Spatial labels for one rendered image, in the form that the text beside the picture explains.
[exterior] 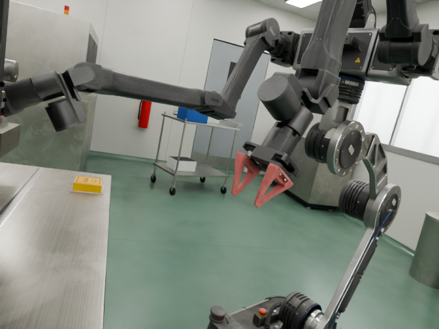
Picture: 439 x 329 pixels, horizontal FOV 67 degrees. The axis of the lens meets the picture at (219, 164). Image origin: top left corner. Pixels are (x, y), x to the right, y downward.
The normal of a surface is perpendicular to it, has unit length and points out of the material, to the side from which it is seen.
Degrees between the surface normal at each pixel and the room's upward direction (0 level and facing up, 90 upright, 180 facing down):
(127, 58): 90
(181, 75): 90
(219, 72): 90
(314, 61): 86
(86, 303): 0
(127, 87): 78
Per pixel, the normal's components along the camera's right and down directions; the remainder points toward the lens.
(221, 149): 0.29, 0.25
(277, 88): -0.54, -0.50
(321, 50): -0.72, -0.09
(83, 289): 0.21, -0.96
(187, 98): 0.61, 0.07
